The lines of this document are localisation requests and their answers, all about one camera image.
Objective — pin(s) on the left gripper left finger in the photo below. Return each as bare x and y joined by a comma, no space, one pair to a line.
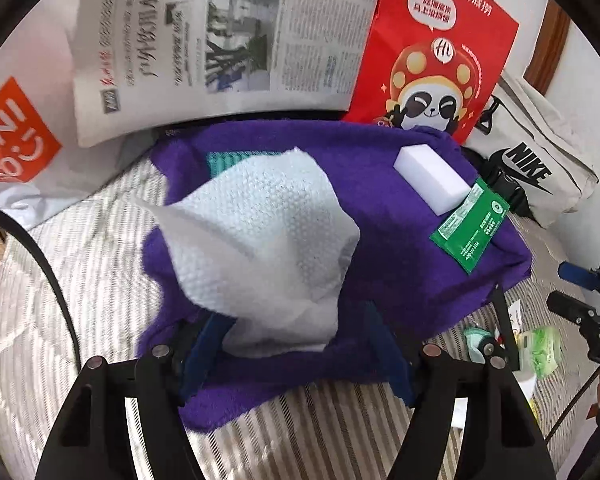
90,438

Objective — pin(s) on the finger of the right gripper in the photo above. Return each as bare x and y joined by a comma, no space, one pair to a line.
587,279

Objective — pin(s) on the green tissue pack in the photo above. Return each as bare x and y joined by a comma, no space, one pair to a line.
540,351

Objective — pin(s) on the green wet wipe sachet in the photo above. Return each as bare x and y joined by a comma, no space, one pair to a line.
471,226

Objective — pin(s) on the white Nike waist bag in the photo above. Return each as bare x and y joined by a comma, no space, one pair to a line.
523,134

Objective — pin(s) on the purple fleece towel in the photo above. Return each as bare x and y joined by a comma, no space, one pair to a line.
396,266

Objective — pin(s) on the striped bed quilt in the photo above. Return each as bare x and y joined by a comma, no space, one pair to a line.
329,430

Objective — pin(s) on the white sponge block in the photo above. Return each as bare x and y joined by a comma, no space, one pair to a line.
431,177

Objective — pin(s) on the white Miniso plastic bag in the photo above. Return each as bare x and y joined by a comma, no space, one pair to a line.
43,170

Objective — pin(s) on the red panda paper bag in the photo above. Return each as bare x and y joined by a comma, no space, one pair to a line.
431,63

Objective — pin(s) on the teal striped cloth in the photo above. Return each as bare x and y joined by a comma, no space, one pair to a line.
220,161

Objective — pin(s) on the folded newspaper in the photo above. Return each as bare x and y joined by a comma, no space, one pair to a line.
141,64

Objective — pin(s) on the wooden door frame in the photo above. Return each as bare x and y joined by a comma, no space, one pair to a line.
548,47

